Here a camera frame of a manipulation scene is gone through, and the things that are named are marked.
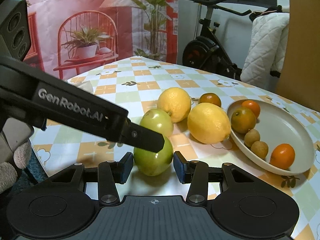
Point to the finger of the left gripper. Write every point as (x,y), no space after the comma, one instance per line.
(140,137)

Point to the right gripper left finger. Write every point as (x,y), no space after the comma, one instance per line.
(106,175)

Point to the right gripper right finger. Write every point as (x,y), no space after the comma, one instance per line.
(234,182)

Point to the green guava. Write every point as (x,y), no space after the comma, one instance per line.
(153,164)
(158,121)

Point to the brown longan fruit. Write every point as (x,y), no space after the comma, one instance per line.
(251,137)
(260,149)

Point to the greenish orange tangerine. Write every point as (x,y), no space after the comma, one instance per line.
(243,120)

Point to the bright orange tangerine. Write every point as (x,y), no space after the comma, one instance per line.
(283,156)
(253,106)

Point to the gloved left hand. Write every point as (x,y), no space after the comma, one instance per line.
(15,151)

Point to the right yellow lemon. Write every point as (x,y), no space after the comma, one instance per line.
(208,123)

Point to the yellow lemon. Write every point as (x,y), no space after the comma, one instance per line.
(208,123)
(176,102)

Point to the left yellow lemon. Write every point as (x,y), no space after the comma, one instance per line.
(176,102)

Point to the checkered floral tablecloth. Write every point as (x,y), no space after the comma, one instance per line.
(136,83)

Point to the dark orange far tangerine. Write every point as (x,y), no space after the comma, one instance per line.
(210,98)

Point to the pink printed backdrop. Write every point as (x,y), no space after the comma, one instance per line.
(69,37)

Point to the beige round plate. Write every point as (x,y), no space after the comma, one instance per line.
(276,126)

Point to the black exercise bike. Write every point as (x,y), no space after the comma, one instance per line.
(205,52)

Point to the white quilted blanket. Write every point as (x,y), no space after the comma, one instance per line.
(267,49)

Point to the wooden board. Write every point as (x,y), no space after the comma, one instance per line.
(299,79)

